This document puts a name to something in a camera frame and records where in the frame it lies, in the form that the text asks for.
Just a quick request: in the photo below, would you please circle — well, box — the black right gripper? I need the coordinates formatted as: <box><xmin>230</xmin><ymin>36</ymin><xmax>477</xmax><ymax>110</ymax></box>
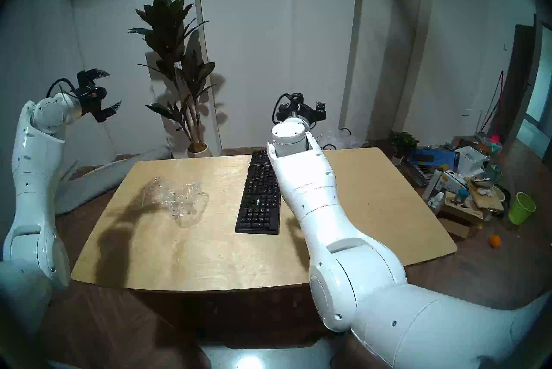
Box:
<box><xmin>276</xmin><ymin>93</ymin><xmax>326</xmax><ymax>127</ymax></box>

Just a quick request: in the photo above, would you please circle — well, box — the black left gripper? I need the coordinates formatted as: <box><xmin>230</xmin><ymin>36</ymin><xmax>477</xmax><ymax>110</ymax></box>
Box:
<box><xmin>78</xmin><ymin>69</ymin><xmax>122</xmax><ymax>123</ymax></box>

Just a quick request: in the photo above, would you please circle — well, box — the clear plastic wrapping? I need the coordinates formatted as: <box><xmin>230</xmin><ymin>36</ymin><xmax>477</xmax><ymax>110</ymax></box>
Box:
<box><xmin>141</xmin><ymin>177</ymin><xmax>210</xmax><ymax>228</ymax></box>

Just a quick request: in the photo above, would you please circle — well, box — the black computer keyboard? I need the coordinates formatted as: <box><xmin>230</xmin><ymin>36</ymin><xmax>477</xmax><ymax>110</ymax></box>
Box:
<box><xmin>235</xmin><ymin>150</ymin><xmax>282</xmax><ymax>235</ymax></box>

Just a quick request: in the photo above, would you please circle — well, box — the blue keyboard box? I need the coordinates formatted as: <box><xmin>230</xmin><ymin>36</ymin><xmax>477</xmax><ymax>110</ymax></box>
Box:
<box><xmin>408</xmin><ymin>149</ymin><xmax>459</xmax><ymax>170</ymax></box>

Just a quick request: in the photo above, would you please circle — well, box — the white basket with plastic bags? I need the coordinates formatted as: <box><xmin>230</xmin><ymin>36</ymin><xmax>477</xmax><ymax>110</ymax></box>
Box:
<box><xmin>317</xmin><ymin>127</ymin><xmax>363</xmax><ymax>151</ymax></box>

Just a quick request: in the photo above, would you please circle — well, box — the grey bean bag cushion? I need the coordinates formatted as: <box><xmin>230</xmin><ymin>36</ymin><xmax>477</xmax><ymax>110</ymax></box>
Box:
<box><xmin>54</xmin><ymin>146</ymin><xmax>173</xmax><ymax>215</ymax></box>

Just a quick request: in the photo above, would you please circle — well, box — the tall potted leafy plant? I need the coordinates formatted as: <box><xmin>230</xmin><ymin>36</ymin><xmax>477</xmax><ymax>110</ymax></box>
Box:
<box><xmin>128</xmin><ymin>0</ymin><xmax>217</xmax><ymax>159</ymax></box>

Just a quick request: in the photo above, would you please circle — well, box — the small green potted plant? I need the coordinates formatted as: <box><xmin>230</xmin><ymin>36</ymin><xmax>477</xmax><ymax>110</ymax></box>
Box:
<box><xmin>388</xmin><ymin>131</ymin><xmax>420</xmax><ymax>165</ymax></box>

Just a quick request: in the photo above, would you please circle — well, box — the metal dish rack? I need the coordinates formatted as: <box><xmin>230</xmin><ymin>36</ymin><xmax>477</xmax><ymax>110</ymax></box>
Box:
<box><xmin>408</xmin><ymin>165</ymin><xmax>436</xmax><ymax>187</ymax></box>

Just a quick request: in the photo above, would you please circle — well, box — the white paper roll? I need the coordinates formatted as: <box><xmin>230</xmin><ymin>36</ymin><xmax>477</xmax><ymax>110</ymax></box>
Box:
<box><xmin>423</xmin><ymin>170</ymin><xmax>443</xmax><ymax>200</ymax></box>

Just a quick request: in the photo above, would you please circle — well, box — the white yellow product box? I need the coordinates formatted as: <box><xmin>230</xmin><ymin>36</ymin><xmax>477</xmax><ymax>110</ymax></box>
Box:
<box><xmin>440</xmin><ymin>170</ymin><xmax>468</xmax><ymax>194</ymax></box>

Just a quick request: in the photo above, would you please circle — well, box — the white open box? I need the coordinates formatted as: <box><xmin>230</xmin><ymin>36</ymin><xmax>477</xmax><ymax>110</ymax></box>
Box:
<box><xmin>456</xmin><ymin>146</ymin><xmax>490</xmax><ymax>177</ymax></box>

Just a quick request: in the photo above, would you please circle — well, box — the brown cardboard box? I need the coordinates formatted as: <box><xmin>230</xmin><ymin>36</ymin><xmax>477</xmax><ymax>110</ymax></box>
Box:
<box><xmin>436</xmin><ymin>191</ymin><xmax>484</xmax><ymax>239</ymax></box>

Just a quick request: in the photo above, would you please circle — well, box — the wooden cutting board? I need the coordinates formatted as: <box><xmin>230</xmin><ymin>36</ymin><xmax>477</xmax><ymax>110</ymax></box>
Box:
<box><xmin>466</xmin><ymin>176</ymin><xmax>505</xmax><ymax>212</ymax></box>

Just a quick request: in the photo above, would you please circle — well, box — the dark door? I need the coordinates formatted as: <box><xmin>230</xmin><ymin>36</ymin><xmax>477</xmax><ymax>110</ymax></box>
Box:
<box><xmin>500</xmin><ymin>23</ymin><xmax>539</xmax><ymax>144</ymax></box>

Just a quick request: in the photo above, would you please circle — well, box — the green plastic waste basket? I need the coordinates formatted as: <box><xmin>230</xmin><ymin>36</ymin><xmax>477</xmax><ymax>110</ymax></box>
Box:
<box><xmin>508</xmin><ymin>192</ymin><xmax>536</xmax><ymax>225</ymax></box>

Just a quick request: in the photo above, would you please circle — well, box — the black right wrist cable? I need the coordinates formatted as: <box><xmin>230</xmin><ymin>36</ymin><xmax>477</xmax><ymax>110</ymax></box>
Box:
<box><xmin>272</xmin><ymin>93</ymin><xmax>294</xmax><ymax>125</ymax></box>

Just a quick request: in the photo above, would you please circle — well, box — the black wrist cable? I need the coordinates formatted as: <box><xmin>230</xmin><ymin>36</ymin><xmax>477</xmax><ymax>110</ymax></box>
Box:
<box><xmin>272</xmin><ymin>93</ymin><xmax>294</xmax><ymax>125</ymax></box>
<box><xmin>47</xmin><ymin>78</ymin><xmax>78</xmax><ymax>99</ymax></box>

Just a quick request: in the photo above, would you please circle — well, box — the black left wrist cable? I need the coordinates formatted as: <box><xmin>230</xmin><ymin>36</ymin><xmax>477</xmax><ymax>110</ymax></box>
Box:
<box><xmin>47</xmin><ymin>78</ymin><xmax>78</xmax><ymax>99</ymax></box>

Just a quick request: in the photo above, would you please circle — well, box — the red handled broom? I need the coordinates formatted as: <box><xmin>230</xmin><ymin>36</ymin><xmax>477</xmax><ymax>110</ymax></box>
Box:
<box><xmin>479</xmin><ymin>71</ymin><xmax>505</xmax><ymax>145</ymax></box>

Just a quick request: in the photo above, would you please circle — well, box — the grey metal robot base plate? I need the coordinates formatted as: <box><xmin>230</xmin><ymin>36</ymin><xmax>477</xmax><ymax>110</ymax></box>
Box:
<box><xmin>198</xmin><ymin>338</ymin><xmax>337</xmax><ymax>369</ymax></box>

